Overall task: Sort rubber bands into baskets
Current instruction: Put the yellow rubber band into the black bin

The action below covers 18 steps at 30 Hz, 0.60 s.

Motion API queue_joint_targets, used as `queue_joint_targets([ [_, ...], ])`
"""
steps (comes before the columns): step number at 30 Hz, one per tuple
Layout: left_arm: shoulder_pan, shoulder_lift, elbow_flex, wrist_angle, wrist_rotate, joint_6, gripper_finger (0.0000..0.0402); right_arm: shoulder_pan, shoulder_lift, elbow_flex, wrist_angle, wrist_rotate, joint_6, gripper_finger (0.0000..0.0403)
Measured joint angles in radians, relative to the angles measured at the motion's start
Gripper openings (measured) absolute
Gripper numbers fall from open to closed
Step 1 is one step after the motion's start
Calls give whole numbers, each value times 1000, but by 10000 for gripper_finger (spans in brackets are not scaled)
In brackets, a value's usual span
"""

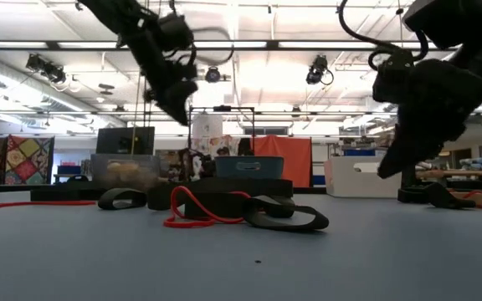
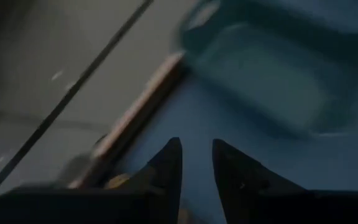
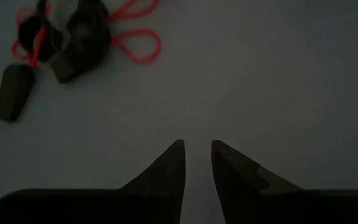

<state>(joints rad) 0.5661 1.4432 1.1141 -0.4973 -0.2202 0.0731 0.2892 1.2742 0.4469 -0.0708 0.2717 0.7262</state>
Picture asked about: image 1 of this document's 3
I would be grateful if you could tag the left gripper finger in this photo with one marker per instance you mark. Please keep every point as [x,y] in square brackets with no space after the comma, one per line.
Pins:
[176,104]

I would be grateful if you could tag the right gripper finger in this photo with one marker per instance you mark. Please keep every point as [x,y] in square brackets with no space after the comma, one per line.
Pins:
[412,150]

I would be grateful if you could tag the short wide black band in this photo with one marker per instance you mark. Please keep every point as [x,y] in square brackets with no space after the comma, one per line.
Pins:
[104,200]
[446,196]
[280,207]
[287,228]
[412,195]

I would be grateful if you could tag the large black rubber band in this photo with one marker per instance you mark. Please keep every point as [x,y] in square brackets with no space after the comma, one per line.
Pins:
[224,188]

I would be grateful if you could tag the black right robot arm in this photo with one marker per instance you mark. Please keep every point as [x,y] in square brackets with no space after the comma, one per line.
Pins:
[475,33]

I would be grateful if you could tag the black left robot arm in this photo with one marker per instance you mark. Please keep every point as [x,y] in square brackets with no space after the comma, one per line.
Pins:
[111,12]

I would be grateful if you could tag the black rectangular stand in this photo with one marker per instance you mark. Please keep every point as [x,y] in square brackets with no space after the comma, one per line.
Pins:
[222,108]

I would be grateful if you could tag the blue board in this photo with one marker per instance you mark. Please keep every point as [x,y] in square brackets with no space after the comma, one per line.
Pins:
[360,152]

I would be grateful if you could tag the wooden side table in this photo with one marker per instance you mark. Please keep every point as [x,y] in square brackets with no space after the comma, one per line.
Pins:
[463,172]

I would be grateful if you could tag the floral cloth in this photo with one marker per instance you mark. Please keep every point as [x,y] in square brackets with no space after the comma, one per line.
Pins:
[216,144]

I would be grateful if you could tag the grey plastic basket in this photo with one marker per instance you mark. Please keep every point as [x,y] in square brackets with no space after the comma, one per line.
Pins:
[149,161]

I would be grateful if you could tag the black monitor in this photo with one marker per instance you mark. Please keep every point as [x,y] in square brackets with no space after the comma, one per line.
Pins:
[124,140]

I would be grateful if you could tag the white plastic basket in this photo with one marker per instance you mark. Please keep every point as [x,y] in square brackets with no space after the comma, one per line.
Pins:
[350,184]

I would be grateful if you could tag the teal plastic basket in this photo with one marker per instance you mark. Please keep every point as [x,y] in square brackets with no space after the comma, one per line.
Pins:
[266,167]

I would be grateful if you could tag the black studio light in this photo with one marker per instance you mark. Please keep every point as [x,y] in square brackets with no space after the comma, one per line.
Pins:
[318,69]
[46,69]

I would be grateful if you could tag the orange cloth panel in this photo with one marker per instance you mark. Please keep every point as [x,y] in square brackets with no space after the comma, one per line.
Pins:
[283,146]

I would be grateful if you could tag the blue storage bin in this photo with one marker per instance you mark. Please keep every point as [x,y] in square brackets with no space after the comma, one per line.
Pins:
[68,170]

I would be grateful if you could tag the colourful patchwork quilt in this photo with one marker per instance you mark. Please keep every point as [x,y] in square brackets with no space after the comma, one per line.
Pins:
[29,159]

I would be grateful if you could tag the blue table mat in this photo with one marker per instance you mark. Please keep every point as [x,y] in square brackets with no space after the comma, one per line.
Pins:
[241,259]

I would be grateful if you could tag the round black camera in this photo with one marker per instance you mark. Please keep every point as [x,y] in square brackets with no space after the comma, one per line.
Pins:
[212,74]

